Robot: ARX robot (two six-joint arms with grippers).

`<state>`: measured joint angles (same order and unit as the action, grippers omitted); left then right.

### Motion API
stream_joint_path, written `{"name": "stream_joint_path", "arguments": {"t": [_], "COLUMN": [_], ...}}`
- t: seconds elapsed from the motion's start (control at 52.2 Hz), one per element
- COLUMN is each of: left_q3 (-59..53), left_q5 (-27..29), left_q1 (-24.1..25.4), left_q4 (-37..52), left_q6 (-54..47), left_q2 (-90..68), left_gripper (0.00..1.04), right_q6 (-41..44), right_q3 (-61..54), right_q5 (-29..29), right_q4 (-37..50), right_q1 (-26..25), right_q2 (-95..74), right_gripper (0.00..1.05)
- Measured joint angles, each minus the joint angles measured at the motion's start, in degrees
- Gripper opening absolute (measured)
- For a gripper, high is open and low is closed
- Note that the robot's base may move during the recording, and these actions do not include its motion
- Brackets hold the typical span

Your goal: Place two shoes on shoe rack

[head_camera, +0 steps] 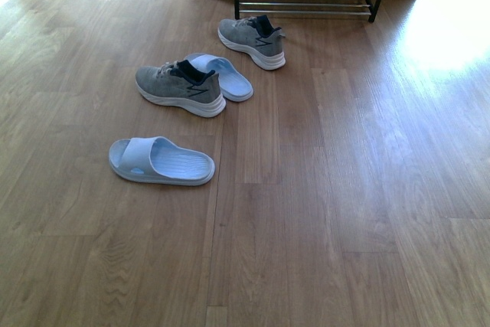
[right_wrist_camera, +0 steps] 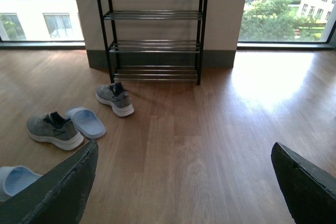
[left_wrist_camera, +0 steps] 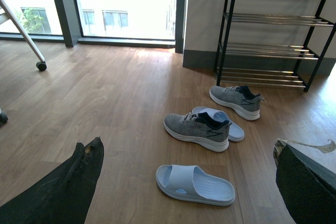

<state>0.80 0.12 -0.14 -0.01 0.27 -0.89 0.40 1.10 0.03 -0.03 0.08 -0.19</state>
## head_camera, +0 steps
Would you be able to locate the light blue slide sandal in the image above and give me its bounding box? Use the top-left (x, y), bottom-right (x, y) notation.
top-left (185, 53), bottom-right (253, 102)

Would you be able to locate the light blue slide front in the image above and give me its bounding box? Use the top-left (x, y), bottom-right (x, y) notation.
top-left (109, 136), bottom-right (215, 186)

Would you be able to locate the grey sneaker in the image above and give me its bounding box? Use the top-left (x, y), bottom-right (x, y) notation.
top-left (136, 60), bottom-right (226, 118)
top-left (217, 15), bottom-right (286, 70)

